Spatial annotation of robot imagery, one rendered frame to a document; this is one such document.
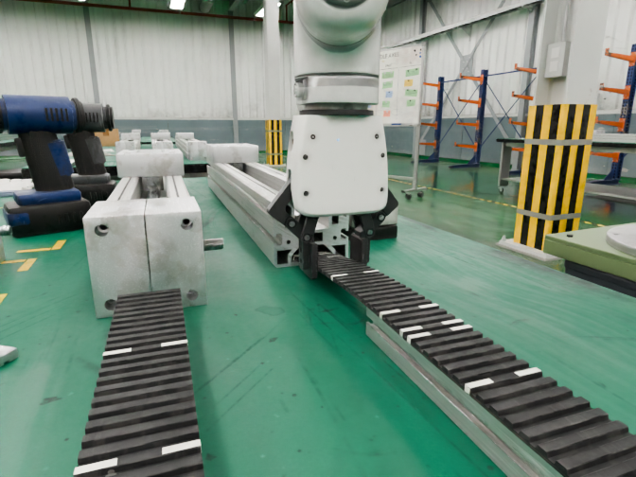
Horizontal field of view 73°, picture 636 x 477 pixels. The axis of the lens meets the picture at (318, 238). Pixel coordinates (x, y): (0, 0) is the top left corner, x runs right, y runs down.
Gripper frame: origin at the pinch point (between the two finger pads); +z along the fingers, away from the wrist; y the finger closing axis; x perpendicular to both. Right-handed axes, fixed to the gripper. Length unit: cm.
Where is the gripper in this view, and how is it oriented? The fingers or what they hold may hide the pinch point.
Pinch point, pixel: (334, 256)
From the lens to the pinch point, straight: 47.7
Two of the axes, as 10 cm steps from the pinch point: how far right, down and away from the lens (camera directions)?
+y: 9.4, -0.8, 3.2
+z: 0.0, 9.7, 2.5
